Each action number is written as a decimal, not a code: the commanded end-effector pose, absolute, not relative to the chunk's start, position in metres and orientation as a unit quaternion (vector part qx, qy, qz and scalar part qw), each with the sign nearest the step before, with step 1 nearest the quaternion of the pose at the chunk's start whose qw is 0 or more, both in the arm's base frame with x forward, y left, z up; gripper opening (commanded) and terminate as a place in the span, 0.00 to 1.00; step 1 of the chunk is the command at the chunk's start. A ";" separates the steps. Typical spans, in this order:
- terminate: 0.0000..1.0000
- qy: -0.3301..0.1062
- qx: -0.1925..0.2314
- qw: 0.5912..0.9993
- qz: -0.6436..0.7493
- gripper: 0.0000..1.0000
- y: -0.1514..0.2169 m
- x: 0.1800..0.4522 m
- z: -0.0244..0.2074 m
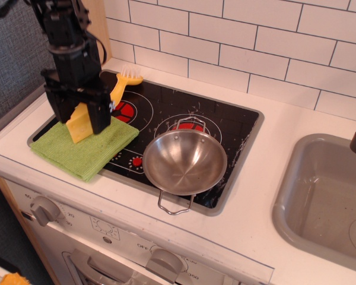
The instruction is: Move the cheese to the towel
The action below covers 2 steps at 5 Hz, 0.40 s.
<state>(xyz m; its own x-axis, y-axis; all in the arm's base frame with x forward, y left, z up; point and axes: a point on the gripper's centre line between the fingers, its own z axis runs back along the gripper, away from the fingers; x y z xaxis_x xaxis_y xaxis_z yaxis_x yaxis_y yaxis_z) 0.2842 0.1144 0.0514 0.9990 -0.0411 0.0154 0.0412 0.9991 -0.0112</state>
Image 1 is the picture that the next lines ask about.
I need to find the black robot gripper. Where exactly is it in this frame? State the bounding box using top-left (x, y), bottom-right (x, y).
top-left (41, 38), bottom-right (111, 134)

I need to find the yellow toy cheese wedge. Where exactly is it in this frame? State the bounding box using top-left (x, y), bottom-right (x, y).
top-left (66, 103), bottom-right (93, 144)

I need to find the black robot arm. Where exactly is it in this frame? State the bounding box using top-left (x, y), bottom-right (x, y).
top-left (30, 1), bottom-right (112, 134)

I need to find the green folded towel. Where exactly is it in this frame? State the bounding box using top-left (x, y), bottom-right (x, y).
top-left (30, 117), bottom-right (139, 182)

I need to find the yellow toy dish brush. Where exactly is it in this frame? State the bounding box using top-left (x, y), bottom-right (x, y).
top-left (110, 65), bottom-right (143, 112)

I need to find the grey left oven knob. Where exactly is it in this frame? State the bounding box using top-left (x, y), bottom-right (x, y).
top-left (30, 196), bottom-right (61, 227)

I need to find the grey oven knob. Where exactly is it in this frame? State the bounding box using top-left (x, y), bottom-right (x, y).
top-left (145, 249), bottom-right (183, 284)
top-left (30, 196), bottom-right (61, 227)

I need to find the grey right oven knob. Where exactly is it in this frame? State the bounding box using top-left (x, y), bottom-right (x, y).
top-left (145, 249), bottom-right (183, 284)

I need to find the orange object at corner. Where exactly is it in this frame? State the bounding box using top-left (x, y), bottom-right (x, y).
top-left (0, 273), bottom-right (30, 285)

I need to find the grey toy sink basin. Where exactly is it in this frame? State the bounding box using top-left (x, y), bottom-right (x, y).
top-left (272, 134), bottom-right (356, 271)

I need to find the stainless steel two-handled pan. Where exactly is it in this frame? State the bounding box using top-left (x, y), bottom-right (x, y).
top-left (143, 116), bottom-right (227, 216)

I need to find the grey oven door handle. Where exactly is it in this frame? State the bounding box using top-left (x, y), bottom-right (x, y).
top-left (68, 248), bottom-right (167, 285)

